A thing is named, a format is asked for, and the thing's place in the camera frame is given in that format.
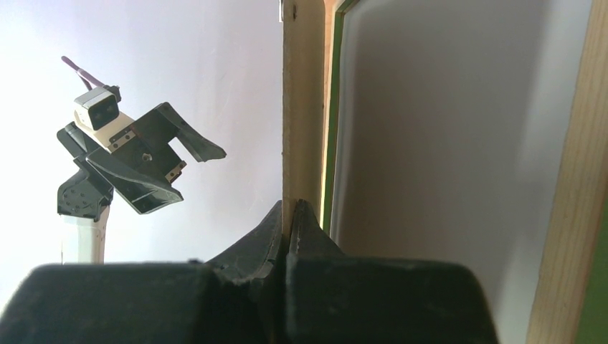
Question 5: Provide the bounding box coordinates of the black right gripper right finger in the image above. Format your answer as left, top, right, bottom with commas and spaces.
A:
285, 200, 498, 343

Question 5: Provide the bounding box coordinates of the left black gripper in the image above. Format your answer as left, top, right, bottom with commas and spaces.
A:
85, 102, 227, 214

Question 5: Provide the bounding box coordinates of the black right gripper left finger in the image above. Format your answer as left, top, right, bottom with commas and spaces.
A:
1, 203, 282, 343

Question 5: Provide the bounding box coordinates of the wooden picture frame green trim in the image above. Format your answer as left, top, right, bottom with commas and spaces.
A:
320, 0, 608, 344

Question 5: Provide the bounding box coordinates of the brown cardboard backing board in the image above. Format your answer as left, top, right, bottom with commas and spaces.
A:
282, 0, 325, 239

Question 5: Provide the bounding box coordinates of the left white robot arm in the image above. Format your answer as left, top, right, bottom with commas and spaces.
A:
57, 102, 227, 263

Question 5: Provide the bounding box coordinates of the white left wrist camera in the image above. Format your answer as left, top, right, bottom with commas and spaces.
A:
74, 85, 135, 153

